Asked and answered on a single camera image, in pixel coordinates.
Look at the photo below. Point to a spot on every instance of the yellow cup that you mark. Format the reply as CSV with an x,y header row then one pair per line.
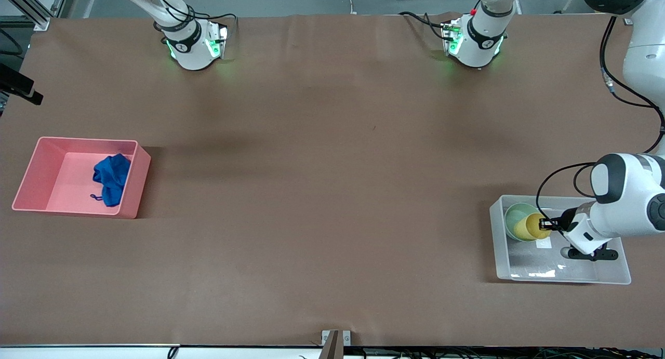
x,y
531,228

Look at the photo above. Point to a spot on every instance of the pale green bowl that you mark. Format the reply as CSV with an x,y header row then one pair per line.
x,y
514,216

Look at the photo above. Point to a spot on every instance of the blue cloth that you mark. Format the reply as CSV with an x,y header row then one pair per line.
x,y
111,180

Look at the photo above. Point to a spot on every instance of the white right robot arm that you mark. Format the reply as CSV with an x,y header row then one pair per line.
x,y
189,50

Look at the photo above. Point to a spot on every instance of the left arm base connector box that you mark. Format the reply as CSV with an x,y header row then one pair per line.
x,y
451,37

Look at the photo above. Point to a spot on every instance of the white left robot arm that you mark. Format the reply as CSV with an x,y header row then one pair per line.
x,y
636,203

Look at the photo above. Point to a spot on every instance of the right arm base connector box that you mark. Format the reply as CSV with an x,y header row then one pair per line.
x,y
217,41

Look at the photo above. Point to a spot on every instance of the small white label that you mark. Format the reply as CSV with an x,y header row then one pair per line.
x,y
544,244

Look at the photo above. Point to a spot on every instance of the clear plastic bin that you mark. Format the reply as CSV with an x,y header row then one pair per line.
x,y
530,260

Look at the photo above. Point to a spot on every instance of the pink plastic bin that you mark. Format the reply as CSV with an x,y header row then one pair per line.
x,y
67,193

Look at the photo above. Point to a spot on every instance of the brown paper table cover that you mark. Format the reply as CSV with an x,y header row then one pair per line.
x,y
311,115

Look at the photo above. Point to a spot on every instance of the metal table edge bracket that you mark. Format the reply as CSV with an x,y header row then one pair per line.
x,y
332,343

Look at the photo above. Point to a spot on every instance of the white table edge rail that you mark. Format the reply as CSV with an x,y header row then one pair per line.
x,y
104,353

